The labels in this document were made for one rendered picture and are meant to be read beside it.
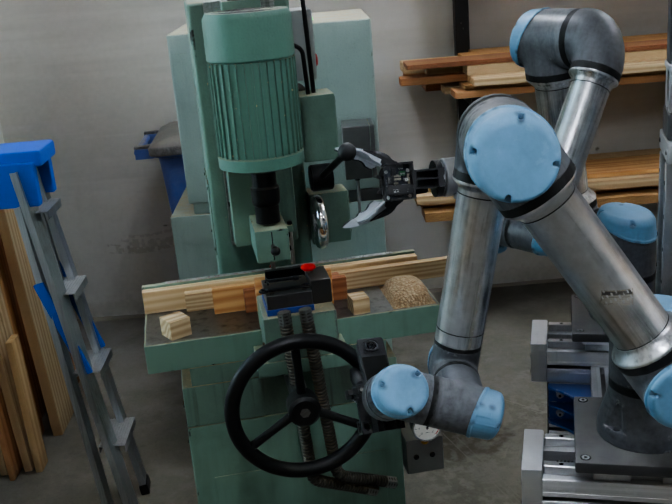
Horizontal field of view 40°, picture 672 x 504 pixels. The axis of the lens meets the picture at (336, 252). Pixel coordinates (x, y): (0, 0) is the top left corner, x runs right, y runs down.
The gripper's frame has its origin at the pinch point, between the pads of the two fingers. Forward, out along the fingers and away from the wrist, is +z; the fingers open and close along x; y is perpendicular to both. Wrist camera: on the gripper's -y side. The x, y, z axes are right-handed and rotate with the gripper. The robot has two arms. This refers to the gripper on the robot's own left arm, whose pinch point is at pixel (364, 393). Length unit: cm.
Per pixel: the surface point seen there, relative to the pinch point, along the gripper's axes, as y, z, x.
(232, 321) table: -19.8, 23.6, -20.7
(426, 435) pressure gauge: 9.1, 25.6, 15.3
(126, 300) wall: -75, 279, -63
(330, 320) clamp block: -14.9, 7.7, -2.9
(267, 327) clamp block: -15.3, 7.5, -14.9
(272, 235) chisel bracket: -35.6, 19.9, -10.3
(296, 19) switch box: -87, 27, 3
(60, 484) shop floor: 6, 158, -81
